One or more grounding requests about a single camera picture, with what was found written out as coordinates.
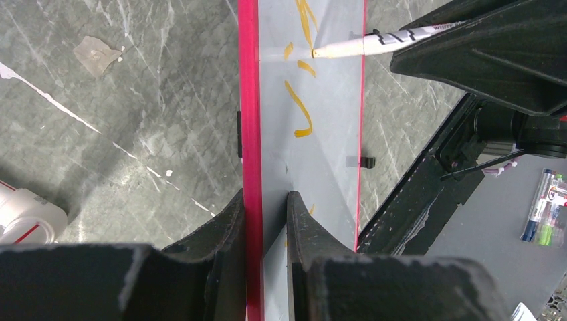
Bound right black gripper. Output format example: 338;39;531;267
390;0;566;117

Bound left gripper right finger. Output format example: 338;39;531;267
286;191;510;320

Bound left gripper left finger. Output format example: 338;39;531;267
1;191;246;320

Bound white marker pen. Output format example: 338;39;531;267
312;21;465;58

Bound red-framed whiteboard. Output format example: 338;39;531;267
237;1;366;320

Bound black whiteboard foot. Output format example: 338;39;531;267
359;156;376;169

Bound pack of coloured markers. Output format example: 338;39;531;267
520;169;566;247

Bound tape scrap on floor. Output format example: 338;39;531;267
73;36;122;78

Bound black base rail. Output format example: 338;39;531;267
356;94;485;255

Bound white PVC pipe frame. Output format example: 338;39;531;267
1;181;68;245

